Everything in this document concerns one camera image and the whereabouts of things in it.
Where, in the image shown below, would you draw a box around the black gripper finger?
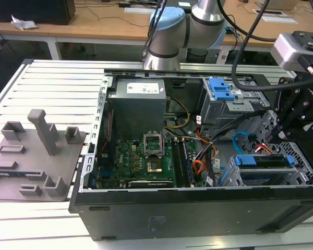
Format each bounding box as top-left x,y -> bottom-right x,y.
284,120 -> 313,143
272,77 -> 304,143

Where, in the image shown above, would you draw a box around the red disk wire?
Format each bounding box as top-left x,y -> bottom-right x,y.
254,143 -> 274,156

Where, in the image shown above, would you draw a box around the hard disk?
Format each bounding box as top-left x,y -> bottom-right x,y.
233,153 -> 295,181

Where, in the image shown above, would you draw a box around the metal disk bay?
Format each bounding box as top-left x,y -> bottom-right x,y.
219,109 -> 313,187

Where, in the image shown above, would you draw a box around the black RAM slot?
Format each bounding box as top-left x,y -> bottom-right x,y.
171,139 -> 185,188

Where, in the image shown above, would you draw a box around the metal optical drive cage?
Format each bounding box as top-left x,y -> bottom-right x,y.
202,77 -> 272,131

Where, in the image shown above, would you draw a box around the blue plastic drive latch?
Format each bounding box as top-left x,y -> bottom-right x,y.
209,77 -> 237,101

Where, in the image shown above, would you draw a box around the gray laptop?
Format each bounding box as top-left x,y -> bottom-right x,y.
261,0 -> 297,11

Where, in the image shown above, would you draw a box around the RAM stick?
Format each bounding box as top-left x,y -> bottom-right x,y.
182,139 -> 195,187

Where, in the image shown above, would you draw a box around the metal socket cover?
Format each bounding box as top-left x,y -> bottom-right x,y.
143,132 -> 164,158

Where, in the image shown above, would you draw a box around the CPU socket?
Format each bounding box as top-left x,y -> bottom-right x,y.
146,159 -> 164,174

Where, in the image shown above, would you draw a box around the gray power supply unit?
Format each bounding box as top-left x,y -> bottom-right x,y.
107,78 -> 168,140

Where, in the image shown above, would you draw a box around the black graphics card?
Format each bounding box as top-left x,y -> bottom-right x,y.
128,179 -> 174,189

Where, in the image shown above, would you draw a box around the black open PC case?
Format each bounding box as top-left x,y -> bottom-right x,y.
68,68 -> 313,242

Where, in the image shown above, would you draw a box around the green motherboard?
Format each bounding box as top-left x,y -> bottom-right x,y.
98,137 -> 217,189

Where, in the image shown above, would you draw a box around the wooden desk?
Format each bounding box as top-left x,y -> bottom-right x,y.
0,0 -> 313,54

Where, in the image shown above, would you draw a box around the gray parts rack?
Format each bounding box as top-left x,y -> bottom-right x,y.
0,109 -> 87,202

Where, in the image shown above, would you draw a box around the black box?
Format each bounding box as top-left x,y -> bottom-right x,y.
0,0 -> 77,26

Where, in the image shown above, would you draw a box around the crumpled white paper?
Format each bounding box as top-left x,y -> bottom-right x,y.
10,14 -> 39,31

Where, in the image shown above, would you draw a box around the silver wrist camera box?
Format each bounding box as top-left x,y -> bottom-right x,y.
273,33 -> 313,70

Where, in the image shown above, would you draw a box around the blue disk wire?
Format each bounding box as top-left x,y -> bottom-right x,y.
232,131 -> 257,157

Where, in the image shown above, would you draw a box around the black cable bundle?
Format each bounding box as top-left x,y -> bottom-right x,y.
195,109 -> 267,163

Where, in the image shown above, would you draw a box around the thick black camera cable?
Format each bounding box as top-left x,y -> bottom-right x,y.
231,0 -> 303,92

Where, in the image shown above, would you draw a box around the blue cable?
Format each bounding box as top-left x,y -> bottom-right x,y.
227,25 -> 245,53

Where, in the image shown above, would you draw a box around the thin black cable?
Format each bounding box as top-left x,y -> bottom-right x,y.
216,0 -> 278,42

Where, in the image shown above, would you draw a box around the yellow power wires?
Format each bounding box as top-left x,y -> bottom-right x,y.
163,96 -> 191,130

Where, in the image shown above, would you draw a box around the orange wire bundle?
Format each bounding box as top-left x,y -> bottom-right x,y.
192,159 -> 211,178

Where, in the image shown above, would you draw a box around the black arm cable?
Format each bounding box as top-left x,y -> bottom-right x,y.
141,0 -> 168,63

